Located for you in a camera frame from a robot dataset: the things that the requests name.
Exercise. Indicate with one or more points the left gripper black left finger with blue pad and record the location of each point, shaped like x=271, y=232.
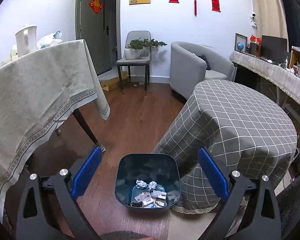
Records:
x=35, y=217

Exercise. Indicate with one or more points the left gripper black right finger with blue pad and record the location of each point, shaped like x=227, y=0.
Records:
x=261, y=219

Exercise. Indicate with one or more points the torn white paper cup sleeve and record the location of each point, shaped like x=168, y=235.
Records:
x=160, y=203

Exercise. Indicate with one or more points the white QR code leaflet box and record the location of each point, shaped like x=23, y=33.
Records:
x=159, y=195

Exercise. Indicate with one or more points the white torn packaging card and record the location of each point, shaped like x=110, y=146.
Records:
x=145, y=198

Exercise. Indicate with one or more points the white paper bag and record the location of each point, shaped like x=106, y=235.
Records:
x=152, y=186

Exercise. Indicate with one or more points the dark teal trash bin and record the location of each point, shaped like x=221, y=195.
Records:
x=148, y=167

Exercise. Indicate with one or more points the grey checkered tablecloth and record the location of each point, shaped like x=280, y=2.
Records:
x=240, y=127

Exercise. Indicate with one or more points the dark table leg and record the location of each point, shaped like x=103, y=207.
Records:
x=81, y=121

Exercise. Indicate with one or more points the beige patterned tablecloth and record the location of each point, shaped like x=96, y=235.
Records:
x=38, y=92

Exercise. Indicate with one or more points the beige fringed desk cloth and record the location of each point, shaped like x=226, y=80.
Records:
x=286, y=81

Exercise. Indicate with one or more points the cardboard box on floor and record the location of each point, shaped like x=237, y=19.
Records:
x=115, y=82

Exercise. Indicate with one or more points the wooden desk organizer box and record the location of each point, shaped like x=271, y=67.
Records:
x=294, y=61

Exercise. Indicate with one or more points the black monitor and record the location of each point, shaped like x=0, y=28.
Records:
x=274, y=48

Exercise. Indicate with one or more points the grey armchair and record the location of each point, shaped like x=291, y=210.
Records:
x=187, y=69

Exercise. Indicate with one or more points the black handbag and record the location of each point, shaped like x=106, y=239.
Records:
x=203, y=57

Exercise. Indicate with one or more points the small blue globe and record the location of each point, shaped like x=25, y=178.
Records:
x=240, y=47

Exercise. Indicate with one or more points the framed picture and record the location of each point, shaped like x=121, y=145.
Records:
x=241, y=42

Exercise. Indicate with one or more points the white kettle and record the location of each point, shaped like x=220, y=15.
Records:
x=26, y=40

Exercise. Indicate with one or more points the potted green plant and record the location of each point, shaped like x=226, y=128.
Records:
x=134, y=49

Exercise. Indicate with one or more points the grey dining chair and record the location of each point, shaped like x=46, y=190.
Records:
x=144, y=60

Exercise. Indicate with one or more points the beige curtain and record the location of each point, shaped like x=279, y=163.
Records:
x=270, y=18

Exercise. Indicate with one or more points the red fu door decoration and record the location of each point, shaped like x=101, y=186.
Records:
x=96, y=5

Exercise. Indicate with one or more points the dark green door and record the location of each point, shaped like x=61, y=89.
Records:
x=99, y=32

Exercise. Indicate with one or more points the white security camera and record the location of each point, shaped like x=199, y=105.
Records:
x=253, y=17

